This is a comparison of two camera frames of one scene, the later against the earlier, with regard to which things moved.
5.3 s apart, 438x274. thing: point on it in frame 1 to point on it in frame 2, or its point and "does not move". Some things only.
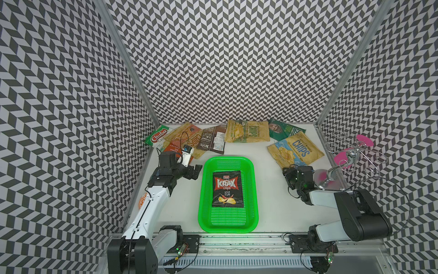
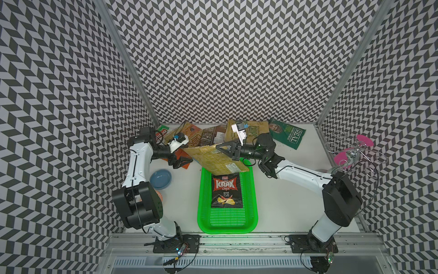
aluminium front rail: x=219 y=244 does not move
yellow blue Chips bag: x=297 y=149 to x=216 y=160
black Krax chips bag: x=227 y=189 does not move
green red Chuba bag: x=156 y=138 does not move
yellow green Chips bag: x=247 y=131 does not move
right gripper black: x=290 y=171 to x=235 y=155
